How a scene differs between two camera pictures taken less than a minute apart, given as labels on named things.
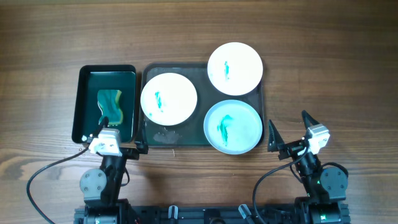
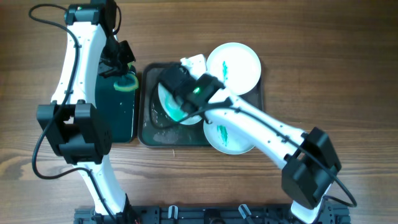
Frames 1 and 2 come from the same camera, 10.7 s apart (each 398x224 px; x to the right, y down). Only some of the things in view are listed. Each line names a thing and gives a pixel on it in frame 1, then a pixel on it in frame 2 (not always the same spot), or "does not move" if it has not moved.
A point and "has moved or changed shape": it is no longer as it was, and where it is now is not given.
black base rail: (213, 214) does not move
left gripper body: (127, 152) → (115, 66)
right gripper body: (292, 148) → (170, 78)
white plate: (235, 68) does not move
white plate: (168, 99) has moved or changed shape
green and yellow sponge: (109, 100) → (128, 83)
